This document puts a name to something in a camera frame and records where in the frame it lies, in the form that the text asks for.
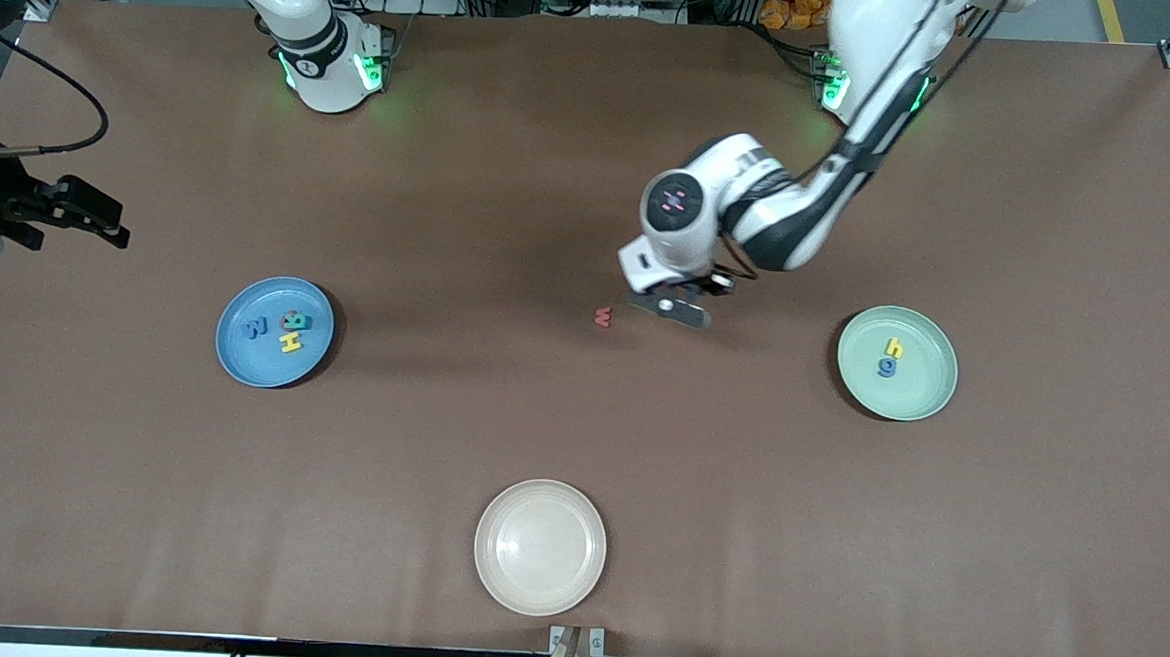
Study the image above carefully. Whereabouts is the green plate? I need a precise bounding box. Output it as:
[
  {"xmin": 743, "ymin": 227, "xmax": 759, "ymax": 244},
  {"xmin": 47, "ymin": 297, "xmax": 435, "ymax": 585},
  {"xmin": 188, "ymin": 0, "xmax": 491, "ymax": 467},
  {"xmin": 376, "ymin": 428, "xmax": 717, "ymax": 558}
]
[{"xmin": 834, "ymin": 302, "xmax": 963, "ymax": 425}]

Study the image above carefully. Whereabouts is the blue plate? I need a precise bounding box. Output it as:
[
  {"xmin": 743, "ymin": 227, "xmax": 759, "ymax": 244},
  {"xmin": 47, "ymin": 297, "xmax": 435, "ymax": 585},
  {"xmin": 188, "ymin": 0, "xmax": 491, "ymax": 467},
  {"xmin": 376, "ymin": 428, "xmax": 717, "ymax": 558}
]
[{"xmin": 213, "ymin": 272, "xmax": 338, "ymax": 392}]

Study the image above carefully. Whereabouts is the beige plate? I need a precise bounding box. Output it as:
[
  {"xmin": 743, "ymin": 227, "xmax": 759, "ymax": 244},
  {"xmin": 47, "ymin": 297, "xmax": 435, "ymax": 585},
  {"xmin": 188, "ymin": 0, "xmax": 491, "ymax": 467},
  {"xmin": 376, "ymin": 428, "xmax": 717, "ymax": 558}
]
[{"xmin": 471, "ymin": 476, "xmax": 611, "ymax": 621}]

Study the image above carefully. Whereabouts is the orange packet pile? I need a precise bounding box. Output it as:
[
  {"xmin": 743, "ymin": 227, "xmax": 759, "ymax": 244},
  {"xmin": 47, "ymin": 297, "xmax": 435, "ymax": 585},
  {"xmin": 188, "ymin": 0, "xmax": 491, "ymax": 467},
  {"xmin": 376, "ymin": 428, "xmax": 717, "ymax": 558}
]
[{"xmin": 759, "ymin": 0, "xmax": 844, "ymax": 34}]

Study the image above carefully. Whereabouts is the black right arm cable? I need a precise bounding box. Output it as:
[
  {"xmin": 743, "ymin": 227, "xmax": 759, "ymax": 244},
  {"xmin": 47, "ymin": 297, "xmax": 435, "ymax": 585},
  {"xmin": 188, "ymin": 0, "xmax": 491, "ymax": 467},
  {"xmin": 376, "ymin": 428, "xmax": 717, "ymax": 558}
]
[{"xmin": 0, "ymin": 32, "xmax": 114, "ymax": 164}]

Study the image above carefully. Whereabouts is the metal table edge bracket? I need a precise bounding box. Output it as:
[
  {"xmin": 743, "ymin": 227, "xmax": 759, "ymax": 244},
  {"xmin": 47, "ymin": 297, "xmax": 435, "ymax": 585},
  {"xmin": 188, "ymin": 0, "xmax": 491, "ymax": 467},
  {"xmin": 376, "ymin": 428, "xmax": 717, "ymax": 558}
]
[{"xmin": 549, "ymin": 624, "xmax": 606, "ymax": 657}]

